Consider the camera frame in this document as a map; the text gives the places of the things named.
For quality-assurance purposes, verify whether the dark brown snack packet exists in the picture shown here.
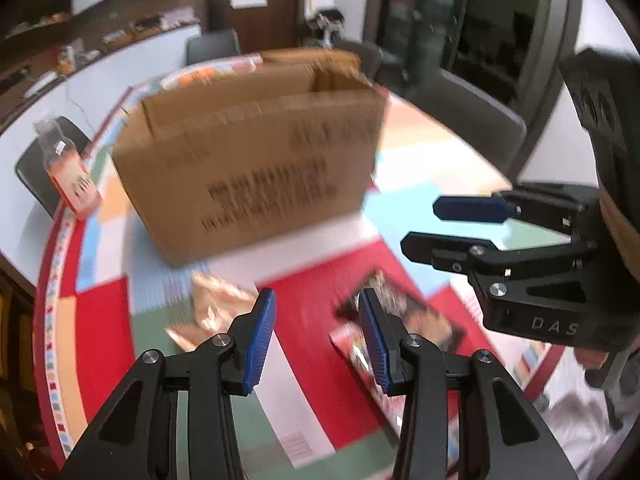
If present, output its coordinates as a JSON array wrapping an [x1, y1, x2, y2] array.
[[335, 269, 465, 352]]

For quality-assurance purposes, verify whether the person's right hand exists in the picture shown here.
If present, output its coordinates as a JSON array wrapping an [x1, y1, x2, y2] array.
[[574, 348, 608, 370]]

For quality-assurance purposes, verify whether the dark chair right near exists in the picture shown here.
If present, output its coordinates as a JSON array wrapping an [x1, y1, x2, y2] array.
[[410, 68, 527, 177]]

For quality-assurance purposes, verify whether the dark chair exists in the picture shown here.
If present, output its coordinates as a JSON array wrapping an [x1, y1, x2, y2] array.
[[333, 39, 402, 89], [410, 68, 527, 177], [14, 116, 94, 219]]

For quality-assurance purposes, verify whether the colourful patchwork tablecloth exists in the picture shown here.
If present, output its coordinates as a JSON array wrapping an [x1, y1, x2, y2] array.
[[34, 79, 563, 479]]

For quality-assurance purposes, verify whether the red snack packet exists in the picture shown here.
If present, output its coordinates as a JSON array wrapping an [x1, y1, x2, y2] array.
[[329, 322, 405, 436]]

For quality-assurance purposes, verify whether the pink snack packet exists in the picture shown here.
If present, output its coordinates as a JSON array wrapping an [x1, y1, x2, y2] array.
[[165, 271, 257, 352]]

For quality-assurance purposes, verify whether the dark chair right far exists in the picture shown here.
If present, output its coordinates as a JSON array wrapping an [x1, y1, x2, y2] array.
[[333, 39, 402, 89]]

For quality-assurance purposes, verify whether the black glass cabinet door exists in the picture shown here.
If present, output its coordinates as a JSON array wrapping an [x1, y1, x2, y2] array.
[[376, 0, 468, 84]]

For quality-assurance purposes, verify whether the white side cart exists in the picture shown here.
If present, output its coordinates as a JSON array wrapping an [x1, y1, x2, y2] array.
[[304, 8, 345, 48]]

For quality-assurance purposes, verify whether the pink drink bottle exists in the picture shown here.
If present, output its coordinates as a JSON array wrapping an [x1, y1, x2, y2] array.
[[35, 115, 102, 221]]

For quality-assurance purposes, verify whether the brown cardboard box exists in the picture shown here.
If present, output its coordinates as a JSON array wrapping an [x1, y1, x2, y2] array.
[[112, 64, 386, 266]]

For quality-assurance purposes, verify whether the dark chair left side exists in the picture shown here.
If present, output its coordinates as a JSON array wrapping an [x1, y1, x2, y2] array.
[[14, 116, 94, 219]]

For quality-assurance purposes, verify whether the brown entrance door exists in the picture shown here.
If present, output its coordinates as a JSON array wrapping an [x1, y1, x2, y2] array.
[[205, 0, 303, 53]]

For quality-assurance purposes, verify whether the dark chair far end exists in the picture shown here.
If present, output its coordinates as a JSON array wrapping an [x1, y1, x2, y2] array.
[[186, 28, 241, 65]]

